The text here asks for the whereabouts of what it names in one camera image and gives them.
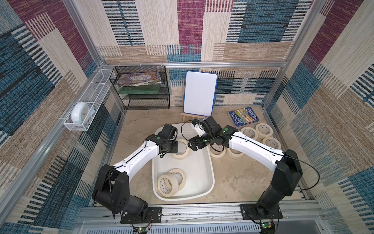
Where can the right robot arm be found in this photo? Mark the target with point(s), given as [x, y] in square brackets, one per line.
[285, 166]

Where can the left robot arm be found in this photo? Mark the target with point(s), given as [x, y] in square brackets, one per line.
[112, 186]

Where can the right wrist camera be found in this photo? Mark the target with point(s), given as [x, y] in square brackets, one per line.
[198, 127]

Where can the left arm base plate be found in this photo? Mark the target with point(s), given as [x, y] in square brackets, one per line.
[151, 215]

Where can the masking tape roll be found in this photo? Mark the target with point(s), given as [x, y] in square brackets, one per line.
[264, 130]
[250, 132]

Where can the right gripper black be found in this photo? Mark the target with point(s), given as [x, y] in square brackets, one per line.
[194, 143]

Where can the colourful book on shelf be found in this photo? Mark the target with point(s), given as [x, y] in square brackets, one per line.
[139, 79]

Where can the black wire mesh shelf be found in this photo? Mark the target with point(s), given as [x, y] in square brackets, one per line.
[144, 101]

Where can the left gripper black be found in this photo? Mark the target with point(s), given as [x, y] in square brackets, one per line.
[175, 146]

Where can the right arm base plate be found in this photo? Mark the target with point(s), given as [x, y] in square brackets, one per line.
[251, 211]

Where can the blue storey book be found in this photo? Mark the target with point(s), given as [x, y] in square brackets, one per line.
[244, 116]

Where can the white board blue frame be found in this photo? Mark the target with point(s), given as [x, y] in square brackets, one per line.
[200, 89]

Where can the white wire wall basket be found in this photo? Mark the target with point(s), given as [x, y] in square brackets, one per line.
[94, 95]

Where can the white round alarm clock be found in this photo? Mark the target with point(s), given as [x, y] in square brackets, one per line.
[81, 112]

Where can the green book on shelf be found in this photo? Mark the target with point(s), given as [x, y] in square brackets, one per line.
[139, 90]

